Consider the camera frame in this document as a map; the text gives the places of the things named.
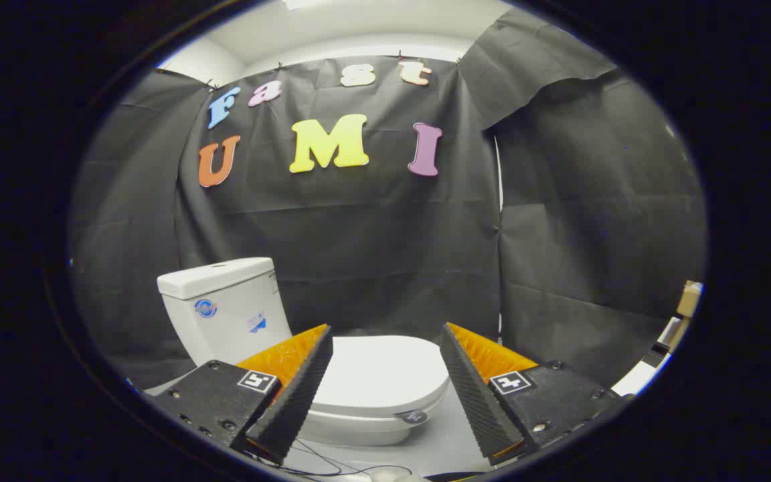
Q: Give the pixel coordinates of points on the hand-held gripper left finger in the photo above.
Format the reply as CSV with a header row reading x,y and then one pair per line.
x,y
295,395

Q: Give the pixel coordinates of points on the cardboard box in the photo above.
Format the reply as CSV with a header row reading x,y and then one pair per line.
x,y
690,299

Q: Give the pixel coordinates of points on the black backdrop cloth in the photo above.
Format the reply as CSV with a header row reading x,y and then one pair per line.
x,y
359,234

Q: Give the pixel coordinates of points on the white toilet bowl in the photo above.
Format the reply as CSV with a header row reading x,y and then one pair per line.
x,y
352,432

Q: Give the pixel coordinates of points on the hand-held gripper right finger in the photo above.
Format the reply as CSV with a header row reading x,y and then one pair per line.
x,y
476,398

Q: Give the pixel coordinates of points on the white toilet tank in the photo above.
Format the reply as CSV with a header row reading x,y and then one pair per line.
x,y
225,314

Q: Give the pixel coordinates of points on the white toilet lid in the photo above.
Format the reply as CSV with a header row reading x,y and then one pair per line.
x,y
385,368

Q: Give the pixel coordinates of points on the ceiling light panel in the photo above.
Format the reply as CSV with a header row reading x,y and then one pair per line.
x,y
305,3

